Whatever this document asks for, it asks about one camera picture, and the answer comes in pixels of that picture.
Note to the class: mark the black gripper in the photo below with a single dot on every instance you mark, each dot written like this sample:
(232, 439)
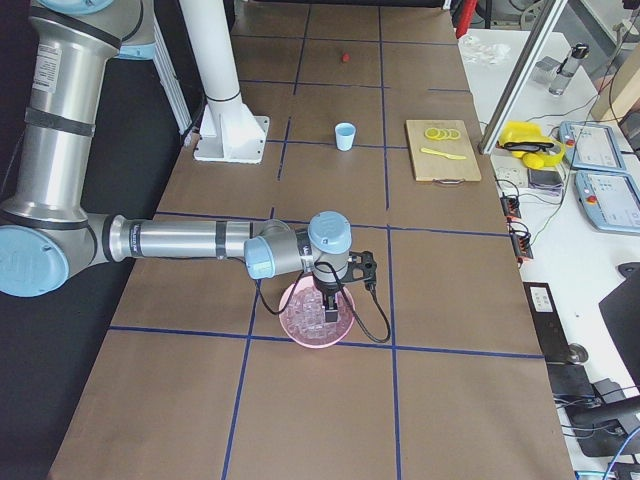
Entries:
(327, 288)

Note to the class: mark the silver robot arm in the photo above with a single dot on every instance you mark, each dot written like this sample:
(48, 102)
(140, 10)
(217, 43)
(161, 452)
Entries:
(46, 236)

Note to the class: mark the pile of clear ice cubes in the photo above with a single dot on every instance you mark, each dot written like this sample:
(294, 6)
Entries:
(310, 316)

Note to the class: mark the light blue cup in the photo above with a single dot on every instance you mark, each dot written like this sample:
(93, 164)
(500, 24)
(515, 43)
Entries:
(344, 136)

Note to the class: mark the pink bowl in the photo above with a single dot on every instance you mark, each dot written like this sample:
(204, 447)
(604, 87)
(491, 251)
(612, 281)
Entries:
(317, 314)

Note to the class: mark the wooden cutting board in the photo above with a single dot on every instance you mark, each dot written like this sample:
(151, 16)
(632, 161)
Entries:
(430, 168)

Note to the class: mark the yellow plastic knife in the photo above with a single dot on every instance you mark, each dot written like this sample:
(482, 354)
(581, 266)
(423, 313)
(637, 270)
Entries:
(450, 156)

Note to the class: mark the purple grey pouch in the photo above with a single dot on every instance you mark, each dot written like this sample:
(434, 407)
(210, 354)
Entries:
(549, 180)

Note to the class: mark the yellow cloth bag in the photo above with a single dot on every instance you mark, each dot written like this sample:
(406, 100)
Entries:
(525, 141)

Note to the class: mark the black monitor stand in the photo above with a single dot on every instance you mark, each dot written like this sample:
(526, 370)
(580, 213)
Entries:
(604, 422)

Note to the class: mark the crumpled clear plastic wrap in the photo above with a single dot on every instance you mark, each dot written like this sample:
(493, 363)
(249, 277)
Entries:
(475, 51)

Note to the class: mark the teach pendant near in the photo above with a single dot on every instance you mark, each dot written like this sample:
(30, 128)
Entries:
(610, 200)

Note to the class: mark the teach pendant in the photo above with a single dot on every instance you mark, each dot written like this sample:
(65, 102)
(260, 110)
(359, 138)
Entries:
(591, 146)
(610, 200)

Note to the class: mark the teach pendant far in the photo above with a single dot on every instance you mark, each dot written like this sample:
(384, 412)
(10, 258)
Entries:
(591, 146)

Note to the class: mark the clear water bottle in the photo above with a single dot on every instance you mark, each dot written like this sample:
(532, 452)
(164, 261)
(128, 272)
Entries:
(568, 68)

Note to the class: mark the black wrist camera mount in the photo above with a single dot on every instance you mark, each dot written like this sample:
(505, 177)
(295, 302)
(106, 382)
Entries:
(361, 267)

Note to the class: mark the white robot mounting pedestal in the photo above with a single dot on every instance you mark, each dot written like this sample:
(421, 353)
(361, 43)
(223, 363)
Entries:
(229, 131)

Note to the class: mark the white wall socket plate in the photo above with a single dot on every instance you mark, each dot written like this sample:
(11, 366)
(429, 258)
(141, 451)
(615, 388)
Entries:
(515, 176)

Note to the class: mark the aluminium frame post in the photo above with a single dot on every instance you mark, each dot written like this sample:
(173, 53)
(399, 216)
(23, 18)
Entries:
(537, 38)

